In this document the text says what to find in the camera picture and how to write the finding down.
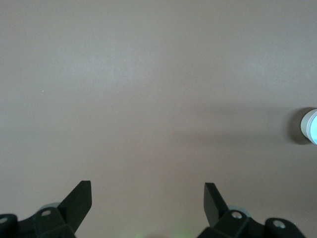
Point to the light blue plastic bowl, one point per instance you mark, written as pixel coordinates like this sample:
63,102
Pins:
314,129

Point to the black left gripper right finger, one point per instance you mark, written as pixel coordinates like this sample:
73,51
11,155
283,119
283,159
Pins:
213,205

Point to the white plastic bowl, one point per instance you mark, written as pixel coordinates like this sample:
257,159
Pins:
304,125

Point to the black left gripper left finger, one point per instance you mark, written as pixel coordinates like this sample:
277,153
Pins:
76,203

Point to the brown table cover mat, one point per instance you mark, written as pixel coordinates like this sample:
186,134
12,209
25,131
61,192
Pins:
148,74

